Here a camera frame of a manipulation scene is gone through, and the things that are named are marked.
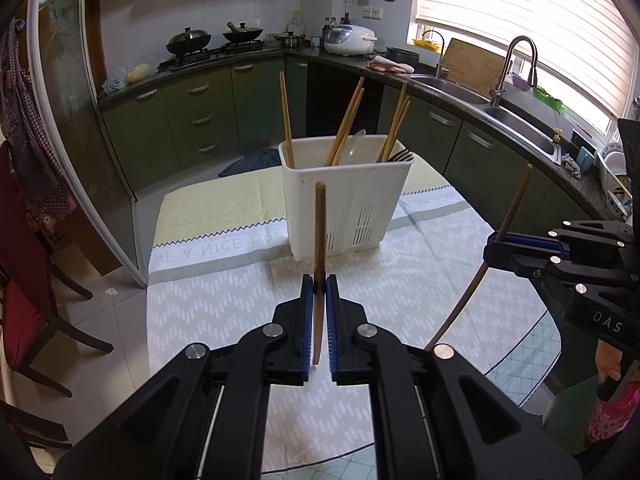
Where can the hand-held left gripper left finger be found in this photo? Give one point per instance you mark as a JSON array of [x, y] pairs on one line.
[[307, 295]]

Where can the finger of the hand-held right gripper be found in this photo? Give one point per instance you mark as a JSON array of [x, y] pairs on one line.
[[520, 257], [590, 240]]

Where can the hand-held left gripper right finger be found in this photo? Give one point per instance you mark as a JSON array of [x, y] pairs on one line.
[[332, 295]]

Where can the white plastic utensil holder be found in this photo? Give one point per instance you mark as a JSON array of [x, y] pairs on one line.
[[355, 195]]

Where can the person's right hand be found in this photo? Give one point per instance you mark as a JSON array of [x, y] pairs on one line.
[[610, 362]]

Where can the white dish rack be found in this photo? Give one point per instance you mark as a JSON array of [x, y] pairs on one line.
[[612, 180]]

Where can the grey rag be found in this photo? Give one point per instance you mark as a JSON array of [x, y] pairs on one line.
[[571, 165]]

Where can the blue cup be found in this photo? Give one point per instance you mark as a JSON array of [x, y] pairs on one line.
[[585, 160]]

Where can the white grey patterned tablecloth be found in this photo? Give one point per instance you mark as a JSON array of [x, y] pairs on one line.
[[225, 310]]

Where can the pink floral clothing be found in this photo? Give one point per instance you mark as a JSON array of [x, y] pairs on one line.
[[610, 412]]

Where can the pale yellow quilted mat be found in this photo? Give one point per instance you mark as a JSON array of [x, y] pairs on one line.
[[215, 210]]

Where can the stainless steel double sink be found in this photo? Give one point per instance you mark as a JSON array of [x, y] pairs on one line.
[[520, 130]]

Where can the dark cloth on floor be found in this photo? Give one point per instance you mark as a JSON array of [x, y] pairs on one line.
[[252, 162]]

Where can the green plastic item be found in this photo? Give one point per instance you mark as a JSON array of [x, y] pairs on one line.
[[549, 100]]

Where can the white plastic spoon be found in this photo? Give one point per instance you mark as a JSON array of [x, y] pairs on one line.
[[356, 147]]

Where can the black fork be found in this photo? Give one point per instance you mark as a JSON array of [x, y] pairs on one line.
[[400, 155]]

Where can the dark stone countertop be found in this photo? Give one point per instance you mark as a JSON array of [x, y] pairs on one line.
[[450, 91]]

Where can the tall steel kitchen faucet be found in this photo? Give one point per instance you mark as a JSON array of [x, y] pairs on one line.
[[505, 70]]

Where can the bamboo cutting board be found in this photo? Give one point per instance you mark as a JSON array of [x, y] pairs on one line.
[[470, 65]]

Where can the green kitchen base cabinet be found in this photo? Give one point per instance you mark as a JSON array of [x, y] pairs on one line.
[[210, 110]]

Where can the thin steel faucet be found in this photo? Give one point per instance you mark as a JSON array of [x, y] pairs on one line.
[[440, 55]]

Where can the brown cardboard box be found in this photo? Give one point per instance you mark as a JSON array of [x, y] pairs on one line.
[[90, 255]]

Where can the pink kitchen cloth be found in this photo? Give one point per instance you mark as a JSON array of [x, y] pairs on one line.
[[390, 65]]

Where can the black cooking pot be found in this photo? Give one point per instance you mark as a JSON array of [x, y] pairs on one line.
[[400, 55]]

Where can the white window blinds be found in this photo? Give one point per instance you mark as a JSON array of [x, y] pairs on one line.
[[525, 5]]

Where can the glass sliding door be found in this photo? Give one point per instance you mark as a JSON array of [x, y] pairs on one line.
[[95, 160]]

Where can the white rice cooker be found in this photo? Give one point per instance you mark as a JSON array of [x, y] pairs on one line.
[[350, 40]]

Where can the small steel pot with lid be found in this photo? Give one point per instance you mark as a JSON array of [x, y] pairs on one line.
[[290, 40]]

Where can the black gas stove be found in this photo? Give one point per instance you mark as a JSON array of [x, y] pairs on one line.
[[215, 55]]

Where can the clear jug with yellow cap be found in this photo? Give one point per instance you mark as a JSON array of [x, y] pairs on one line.
[[295, 22]]

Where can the black wok with lid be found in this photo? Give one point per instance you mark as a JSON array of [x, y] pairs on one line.
[[187, 42]]

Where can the yellow food bag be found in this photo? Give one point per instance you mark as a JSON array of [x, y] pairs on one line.
[[137, 72]]

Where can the dark chair with red cushion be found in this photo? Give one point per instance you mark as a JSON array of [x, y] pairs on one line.
[[30, 427], [20, 325]]

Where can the checkered hanging apron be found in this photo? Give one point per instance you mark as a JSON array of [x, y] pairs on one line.
[[30, 135]]

